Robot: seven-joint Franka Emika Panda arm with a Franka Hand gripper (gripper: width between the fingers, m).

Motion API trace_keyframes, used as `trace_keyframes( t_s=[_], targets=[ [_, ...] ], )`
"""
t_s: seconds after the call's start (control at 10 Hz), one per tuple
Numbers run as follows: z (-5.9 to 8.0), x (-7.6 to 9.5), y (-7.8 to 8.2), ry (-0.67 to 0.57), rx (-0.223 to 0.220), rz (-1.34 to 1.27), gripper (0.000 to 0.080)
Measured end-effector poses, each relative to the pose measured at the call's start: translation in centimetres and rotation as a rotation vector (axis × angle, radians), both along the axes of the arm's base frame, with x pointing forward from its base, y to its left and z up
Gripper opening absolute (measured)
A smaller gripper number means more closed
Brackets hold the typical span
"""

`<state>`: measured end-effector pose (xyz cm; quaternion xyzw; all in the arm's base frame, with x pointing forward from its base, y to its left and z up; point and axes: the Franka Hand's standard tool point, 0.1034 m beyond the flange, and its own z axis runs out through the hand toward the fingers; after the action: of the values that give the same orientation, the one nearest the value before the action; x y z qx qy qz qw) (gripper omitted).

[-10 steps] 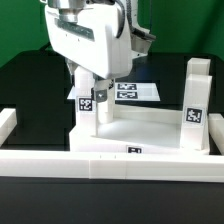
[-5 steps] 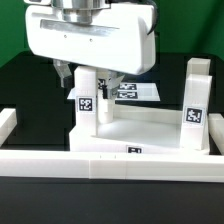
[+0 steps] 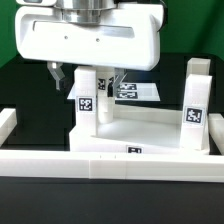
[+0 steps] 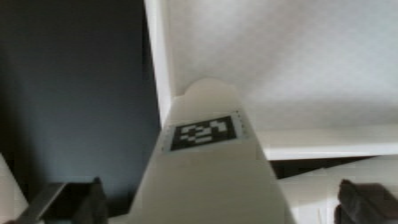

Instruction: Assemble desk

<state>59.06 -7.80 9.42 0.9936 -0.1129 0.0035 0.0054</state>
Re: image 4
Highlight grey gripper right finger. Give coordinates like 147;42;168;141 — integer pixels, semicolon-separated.
333;179;398;224

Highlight white desk top tray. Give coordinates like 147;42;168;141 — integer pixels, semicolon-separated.
143;0;398;160

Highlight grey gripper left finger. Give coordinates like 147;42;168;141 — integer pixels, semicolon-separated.
14;178;108;224

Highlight white U-shaped obstacle frame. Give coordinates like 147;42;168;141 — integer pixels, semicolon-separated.
0;151;398;224

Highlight white desk leg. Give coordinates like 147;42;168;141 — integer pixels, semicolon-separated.
127;78;294;224

